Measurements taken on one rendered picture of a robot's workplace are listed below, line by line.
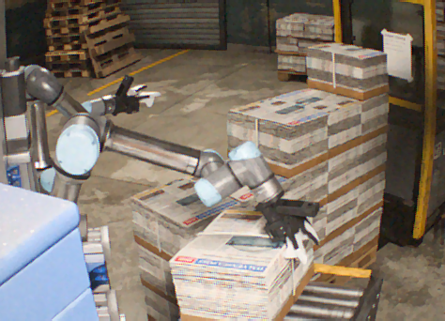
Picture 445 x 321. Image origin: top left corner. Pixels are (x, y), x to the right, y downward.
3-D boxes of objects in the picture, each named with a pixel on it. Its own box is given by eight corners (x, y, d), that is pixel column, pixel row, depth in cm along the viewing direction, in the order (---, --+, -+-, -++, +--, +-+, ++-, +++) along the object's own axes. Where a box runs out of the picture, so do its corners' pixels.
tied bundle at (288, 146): (226, 159, 286) (224, 111, 278) (268, 142, 305) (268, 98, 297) (289, 179, 261) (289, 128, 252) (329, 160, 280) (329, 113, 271)
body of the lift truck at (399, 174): (346, 215, 408) (351, 104, 379) (385, 190, 442) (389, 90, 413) (421, 241, 360) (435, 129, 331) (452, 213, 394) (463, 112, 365)
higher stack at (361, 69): (301, 261, 354) (304, 46, 307) (331, 242, 373) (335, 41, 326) (349, 280, 328) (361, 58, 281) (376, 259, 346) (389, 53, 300)
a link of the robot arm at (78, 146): (62, 281, 173) (106, 120, 157) (60, 306, 159) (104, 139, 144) (28, 268, 169) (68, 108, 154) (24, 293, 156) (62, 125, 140)
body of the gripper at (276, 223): (283, 233, 168) (261, 197, 167) (308, 221, 164) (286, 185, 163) (273, 245, 162) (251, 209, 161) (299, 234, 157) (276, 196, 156)
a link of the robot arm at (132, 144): (60, 135, 168) (214, 181, 181) (56, 148, 158) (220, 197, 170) (70, 99, 164) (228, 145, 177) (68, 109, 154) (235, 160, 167)
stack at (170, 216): (150, 341, 281) (127, 195, 251) (302, 260, 354) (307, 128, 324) (201, 374, 254) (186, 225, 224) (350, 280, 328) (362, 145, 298)
